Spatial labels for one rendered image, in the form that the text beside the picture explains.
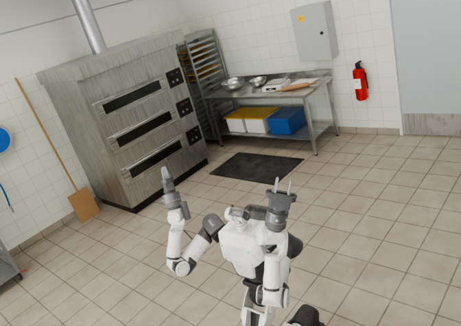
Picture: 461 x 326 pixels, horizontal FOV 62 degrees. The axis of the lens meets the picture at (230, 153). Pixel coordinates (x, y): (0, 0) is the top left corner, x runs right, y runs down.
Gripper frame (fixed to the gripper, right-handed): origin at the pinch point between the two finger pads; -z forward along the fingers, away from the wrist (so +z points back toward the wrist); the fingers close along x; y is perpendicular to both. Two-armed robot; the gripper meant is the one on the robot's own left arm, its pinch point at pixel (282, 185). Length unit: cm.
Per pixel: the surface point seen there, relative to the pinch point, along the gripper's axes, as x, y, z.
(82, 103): 223, 277, 52
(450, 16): -165, 319, -98
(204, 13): 138, 518, -69
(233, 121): 60, 452, 87
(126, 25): 242, 447, -34
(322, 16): -37, 377, -83
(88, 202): 231, 316, 200
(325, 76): -60, 408, -8
